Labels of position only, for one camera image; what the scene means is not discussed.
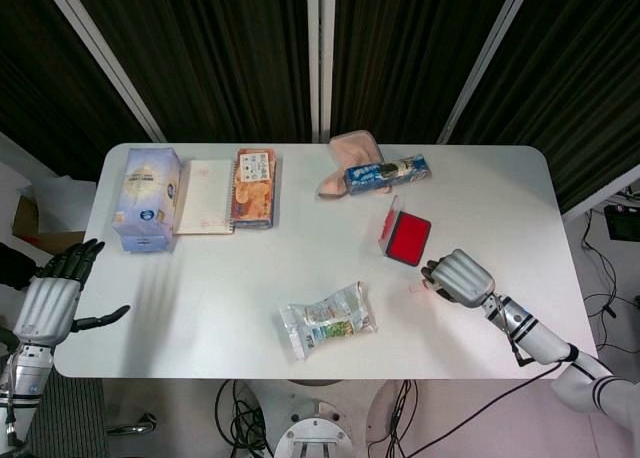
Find red ink pad case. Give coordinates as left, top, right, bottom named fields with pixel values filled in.
left=377, top=195, right=432, bottom=268

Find pink cloth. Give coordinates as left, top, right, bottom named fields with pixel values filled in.
left=315, top=133, right=394, bottom=200

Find cardboard box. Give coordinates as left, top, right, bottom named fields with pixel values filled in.
left=12, top=195, right=87, bottom=252

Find long blue biscuit box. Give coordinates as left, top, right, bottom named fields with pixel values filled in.
left=343, top=153, right=432, bottom=198

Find robot base column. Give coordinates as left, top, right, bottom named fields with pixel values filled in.
left=272, top=396, right=364, bottom=458

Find vertical white frame bar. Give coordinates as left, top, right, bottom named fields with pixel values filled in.
left=305, top=0, right=337, bottom=142

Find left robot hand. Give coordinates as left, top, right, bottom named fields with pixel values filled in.
left=12, top=238, right=132, bottom=349

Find metal handle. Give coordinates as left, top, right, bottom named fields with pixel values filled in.
left=106, top=411, right=157, bottom=437

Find black cable bundle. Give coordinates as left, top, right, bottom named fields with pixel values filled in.
left=214, top=377, right=281, bottom=458

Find spiral notebook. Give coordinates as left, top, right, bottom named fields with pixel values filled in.
left=173, top=158, right=236, bottom=237

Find orange cookie box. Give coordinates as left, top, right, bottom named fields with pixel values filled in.
left=229, top=147, right=279, bottom=229

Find slanted white frame bar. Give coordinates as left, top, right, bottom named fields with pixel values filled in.
left=42, top=0, right=167, bottom=143
left=435, top=0, right=537, bottom=144

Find silver snack bag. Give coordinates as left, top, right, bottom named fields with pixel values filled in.
left=278, top=281, right=377, bottom=362

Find grey ribbed mat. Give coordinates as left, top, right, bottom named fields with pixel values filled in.
left=24, top=377, right=107, bottom=458

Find black electronic device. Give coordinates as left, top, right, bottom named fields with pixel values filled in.
left=603, top=203, right=640, bottom=240

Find blue white tissue pack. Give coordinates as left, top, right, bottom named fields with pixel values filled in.
left=110, top=146, right=182, bottom=254

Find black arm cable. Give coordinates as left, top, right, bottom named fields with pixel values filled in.
left=367, top=322, right=571, bottom=458

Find black floor cables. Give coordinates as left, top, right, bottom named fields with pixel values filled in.
left=579, top=212, right=640, bottom=349

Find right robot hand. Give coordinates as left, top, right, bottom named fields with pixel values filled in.
left=421, top=249, right=497, bottom=310

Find dark curtain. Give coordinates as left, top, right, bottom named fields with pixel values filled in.
left=0, top=0, right=640, bottom=214

